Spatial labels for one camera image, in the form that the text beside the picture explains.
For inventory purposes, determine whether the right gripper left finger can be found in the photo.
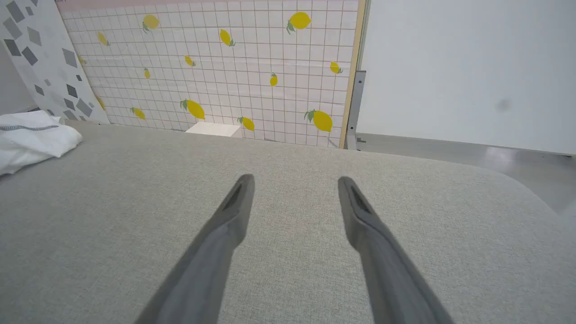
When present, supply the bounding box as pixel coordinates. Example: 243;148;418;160
135;174;256;324

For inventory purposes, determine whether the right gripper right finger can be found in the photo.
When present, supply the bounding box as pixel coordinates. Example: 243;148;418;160
337;175;455;324

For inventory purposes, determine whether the white long-sleeve shirt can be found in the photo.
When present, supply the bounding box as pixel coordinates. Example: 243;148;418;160
0;110;84;176

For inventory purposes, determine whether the white foam block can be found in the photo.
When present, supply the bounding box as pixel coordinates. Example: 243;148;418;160
185;122;242;138

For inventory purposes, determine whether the lemon print grid panel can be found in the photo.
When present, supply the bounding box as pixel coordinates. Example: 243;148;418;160
56;0;360;148

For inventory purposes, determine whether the grey terrazzo pattern panel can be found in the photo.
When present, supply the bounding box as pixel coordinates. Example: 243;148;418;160
0;0;111;125

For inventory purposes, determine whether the grey metal stand bracket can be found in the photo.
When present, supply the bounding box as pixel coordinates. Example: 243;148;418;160
346;70;367;150

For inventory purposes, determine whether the wooden panel frame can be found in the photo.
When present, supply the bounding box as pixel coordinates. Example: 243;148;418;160
338;0;367;149

